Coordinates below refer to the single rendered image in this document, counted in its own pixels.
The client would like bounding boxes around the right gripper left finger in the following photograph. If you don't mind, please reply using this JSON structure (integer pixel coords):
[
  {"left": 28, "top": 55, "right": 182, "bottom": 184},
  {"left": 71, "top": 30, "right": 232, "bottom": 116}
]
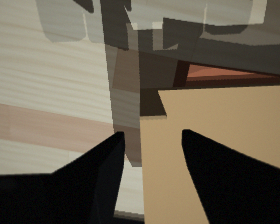
[{"left": 0, "top": 131, "right": 125, "bottom": 224}]

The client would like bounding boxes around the tan wooden tray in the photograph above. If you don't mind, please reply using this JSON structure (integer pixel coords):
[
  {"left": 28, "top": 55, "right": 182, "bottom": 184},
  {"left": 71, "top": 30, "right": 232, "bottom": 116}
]
[{"left": 140, "top": 83, "right": 280, "bottom": 224}]

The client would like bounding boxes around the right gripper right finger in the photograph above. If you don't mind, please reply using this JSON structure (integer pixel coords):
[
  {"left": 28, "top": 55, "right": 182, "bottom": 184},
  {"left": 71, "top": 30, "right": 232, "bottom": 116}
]
[{"left": 182, "top": 129, "right": 280, "bottom": 224}]

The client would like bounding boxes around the orange-brown rectangular block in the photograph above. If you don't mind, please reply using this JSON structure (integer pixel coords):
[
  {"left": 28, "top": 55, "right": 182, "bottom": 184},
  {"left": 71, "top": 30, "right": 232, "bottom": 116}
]
[{"left": 173, "top": 60, "right": 280, "bottom": 87}]

